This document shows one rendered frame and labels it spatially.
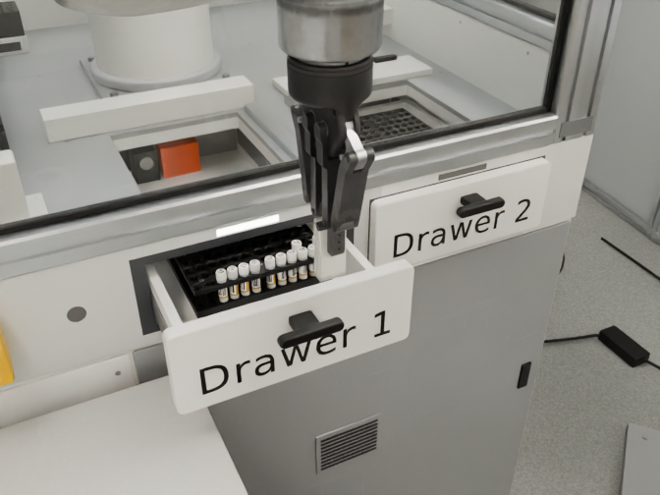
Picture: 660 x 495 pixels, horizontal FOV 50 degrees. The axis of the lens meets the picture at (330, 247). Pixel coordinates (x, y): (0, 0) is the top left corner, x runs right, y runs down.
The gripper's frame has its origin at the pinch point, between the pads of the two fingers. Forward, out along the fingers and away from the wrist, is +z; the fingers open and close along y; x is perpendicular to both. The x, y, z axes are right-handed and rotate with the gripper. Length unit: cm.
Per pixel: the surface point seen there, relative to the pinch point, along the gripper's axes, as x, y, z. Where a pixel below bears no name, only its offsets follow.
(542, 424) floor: -78, 35, 99
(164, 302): 15.3, 11.4, 9.9
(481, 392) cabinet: -38, 16, 53
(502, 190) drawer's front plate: -34.4, 14.5, 9.2
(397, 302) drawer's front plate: -9.3, 1.2, 11.2
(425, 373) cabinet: -26, 16, 43
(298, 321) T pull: 3.9, -0.2, 8.2
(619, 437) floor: -93, 23, 99
